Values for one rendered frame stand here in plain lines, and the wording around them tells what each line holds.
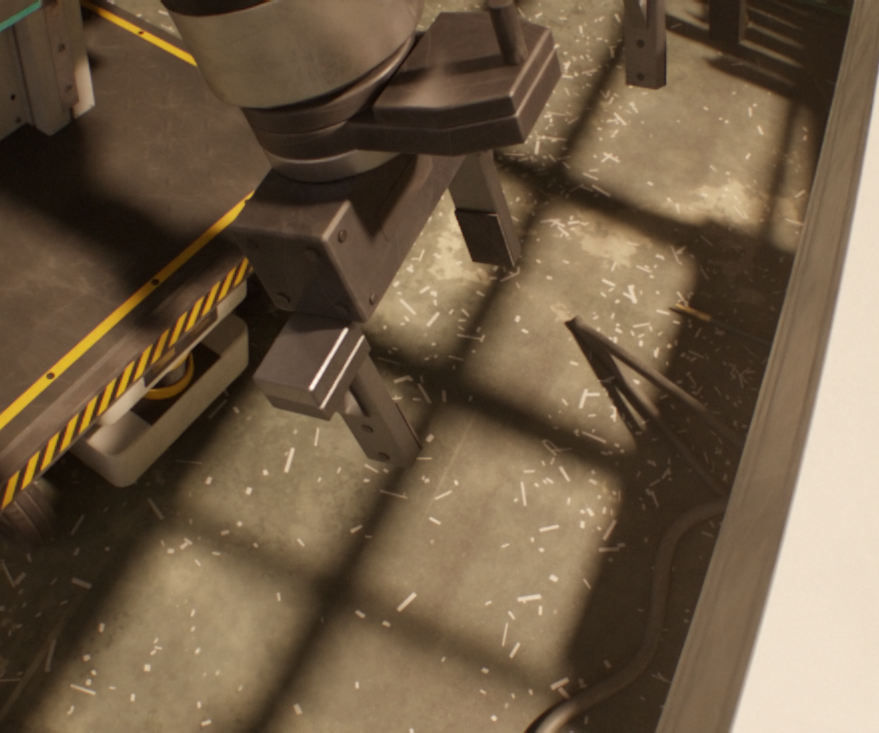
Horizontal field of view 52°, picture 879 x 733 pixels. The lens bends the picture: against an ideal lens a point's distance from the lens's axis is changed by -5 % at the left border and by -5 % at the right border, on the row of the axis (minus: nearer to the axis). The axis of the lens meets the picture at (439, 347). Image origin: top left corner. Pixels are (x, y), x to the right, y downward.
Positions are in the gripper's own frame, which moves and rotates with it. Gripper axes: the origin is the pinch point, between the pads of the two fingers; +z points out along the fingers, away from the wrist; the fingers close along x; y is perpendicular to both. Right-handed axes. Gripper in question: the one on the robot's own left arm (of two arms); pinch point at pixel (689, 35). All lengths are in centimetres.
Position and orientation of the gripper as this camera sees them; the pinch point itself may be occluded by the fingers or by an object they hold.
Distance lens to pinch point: 74.5
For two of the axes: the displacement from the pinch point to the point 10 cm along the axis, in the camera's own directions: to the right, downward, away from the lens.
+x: 6.4, -4.7, 6.0
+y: 7.6, 2.9, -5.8
